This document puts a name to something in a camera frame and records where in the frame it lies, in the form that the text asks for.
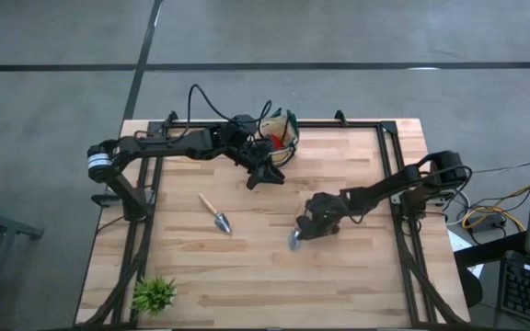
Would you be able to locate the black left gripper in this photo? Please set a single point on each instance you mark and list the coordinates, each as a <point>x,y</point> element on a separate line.
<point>258,156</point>

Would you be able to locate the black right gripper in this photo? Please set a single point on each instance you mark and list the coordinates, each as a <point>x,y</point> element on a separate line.
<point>327,209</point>

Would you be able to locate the beige canvas bag green trim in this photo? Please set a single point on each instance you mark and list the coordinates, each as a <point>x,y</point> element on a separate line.
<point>288,151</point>

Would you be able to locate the red gardening glove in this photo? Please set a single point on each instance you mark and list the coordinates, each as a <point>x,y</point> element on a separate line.
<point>278,141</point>

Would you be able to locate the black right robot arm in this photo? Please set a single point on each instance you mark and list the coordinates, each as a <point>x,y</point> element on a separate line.
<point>407,181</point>

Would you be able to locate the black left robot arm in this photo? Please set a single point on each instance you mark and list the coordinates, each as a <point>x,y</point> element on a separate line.
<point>168,144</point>

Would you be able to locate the white paper sheet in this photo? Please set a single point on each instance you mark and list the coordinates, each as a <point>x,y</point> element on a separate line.
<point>458,243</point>

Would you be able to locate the small green potted plant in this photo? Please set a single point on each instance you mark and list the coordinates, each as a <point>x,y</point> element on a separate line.
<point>153,295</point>

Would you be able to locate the black round stool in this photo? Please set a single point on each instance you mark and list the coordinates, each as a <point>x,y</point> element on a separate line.
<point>473,288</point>

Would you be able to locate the grey power box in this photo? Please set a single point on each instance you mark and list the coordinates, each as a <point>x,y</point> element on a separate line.
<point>488,223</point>

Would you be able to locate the black computer desk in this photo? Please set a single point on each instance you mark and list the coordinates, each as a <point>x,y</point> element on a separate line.
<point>490,250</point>

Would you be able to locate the black computer keyboard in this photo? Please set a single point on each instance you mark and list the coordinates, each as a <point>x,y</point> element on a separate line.
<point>529,292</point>

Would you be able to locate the grey metal cart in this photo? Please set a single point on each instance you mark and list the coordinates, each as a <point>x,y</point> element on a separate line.
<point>12,226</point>

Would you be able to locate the black aluminium table frame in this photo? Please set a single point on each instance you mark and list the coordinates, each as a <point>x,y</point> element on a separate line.
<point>338,124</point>

